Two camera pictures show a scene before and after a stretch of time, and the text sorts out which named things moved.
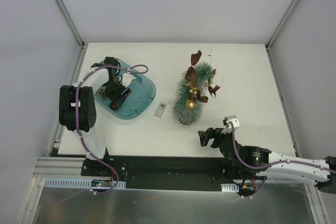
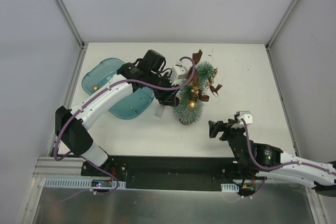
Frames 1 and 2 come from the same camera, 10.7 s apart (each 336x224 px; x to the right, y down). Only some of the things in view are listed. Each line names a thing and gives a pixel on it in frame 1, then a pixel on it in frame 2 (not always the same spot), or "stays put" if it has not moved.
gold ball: x=190 y=105 stays put
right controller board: x=245 y=188 stays put
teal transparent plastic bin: x=141 y=100 stays put
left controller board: x=83 y=183 stays put
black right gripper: x=216 y=137 to x=227 y=129
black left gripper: x=119 y=96 to x=165 y=95
